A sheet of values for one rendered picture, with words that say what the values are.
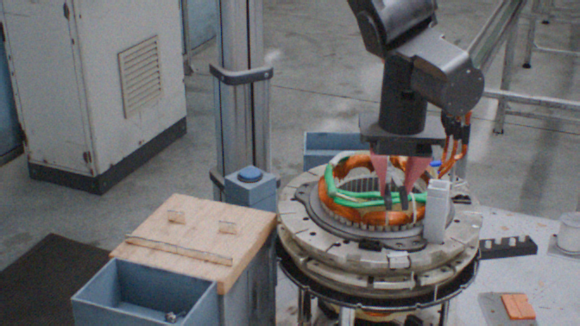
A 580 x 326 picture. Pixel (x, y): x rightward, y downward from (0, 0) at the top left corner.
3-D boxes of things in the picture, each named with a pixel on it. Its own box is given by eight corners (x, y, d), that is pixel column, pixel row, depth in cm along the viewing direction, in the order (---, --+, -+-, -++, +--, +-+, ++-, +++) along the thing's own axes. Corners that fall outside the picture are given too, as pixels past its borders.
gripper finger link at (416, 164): (425, 210, 89) (435, 142, 85) (368, 207, 89) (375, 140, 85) (419, 183, 95) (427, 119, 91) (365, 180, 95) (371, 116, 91)
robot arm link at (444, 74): (412, -29, 81) (352, 9, 79) (483, -4, 72) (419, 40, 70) (433, 57, 88) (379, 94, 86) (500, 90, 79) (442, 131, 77)
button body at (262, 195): (277, 285, 146) (276, 176, 134) (253, 301, 141) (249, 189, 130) (254, 272, 150) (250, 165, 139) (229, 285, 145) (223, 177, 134)
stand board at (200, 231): (224, 296, 101) (223, 282, 100) (110, 267, 107) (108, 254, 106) (277, 225, 117) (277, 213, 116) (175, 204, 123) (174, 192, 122)
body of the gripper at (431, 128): (444, 152, 86) (453, 95, 82) (360, 148, 86) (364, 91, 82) (437, 128, 91) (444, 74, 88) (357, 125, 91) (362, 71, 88)
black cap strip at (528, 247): (536, 254, 155) (538, 246, 154) (472, 261, 153) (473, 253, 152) (526, 242, 160) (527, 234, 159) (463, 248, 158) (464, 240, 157)
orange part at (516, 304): (536, 320, 133) (537, 316, 133) (510, 321, 133) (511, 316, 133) (525, 297, 140) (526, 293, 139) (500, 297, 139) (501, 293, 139)
